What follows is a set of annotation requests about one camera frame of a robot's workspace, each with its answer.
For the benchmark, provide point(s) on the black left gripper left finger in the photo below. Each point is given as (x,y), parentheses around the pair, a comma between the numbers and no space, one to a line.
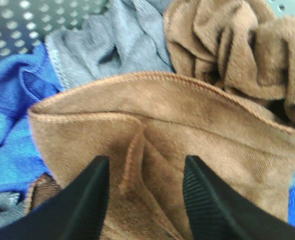
(75,213)

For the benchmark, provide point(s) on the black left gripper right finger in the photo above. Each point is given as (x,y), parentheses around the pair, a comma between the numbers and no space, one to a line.
(217,212)

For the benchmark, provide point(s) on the brown towel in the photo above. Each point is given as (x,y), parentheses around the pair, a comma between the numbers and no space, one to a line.
(239,46)
(147,123)

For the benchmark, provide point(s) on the blue towel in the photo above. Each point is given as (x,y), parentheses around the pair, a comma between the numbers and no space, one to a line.
(25,79)

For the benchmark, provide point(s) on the crumpled brown towel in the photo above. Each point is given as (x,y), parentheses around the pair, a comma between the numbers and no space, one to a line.
(239,46)

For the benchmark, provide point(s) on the grey towel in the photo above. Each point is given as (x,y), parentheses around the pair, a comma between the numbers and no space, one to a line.
(127,38)

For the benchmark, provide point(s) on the white perforated laundry basket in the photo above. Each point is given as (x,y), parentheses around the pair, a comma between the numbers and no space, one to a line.
(25,23)

